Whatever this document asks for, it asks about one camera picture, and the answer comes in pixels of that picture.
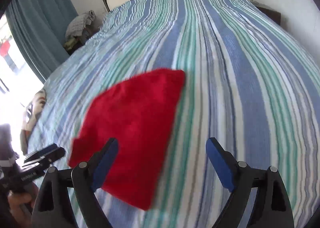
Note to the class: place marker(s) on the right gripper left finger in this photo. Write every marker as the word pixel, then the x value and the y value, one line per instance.
pixel 53 206

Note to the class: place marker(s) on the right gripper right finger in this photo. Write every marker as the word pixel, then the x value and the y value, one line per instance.
pixel 271 206

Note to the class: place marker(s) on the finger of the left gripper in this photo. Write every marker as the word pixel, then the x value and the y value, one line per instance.
pixel 37 154
pixel 45 161

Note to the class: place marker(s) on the red knit sweater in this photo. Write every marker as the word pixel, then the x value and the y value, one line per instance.
pixel 139 113

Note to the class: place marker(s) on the pile of clothes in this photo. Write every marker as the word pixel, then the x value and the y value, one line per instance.
pixel 79 31

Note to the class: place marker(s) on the person's left hand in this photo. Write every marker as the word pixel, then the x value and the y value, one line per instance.
pixel 16 200

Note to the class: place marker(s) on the patterned cushion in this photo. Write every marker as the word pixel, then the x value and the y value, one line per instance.
pixel 31 116

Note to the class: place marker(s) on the window with railing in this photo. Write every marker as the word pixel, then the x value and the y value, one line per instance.
pixel 19 84

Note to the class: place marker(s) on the striped blue green bedspread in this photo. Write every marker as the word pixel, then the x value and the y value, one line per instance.
pixel 248 83

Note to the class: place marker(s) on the teal curtain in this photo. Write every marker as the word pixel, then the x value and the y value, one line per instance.
pixel 38 28

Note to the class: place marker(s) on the dark wooden nightstand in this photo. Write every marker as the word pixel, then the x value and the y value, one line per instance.
pixel 268 11

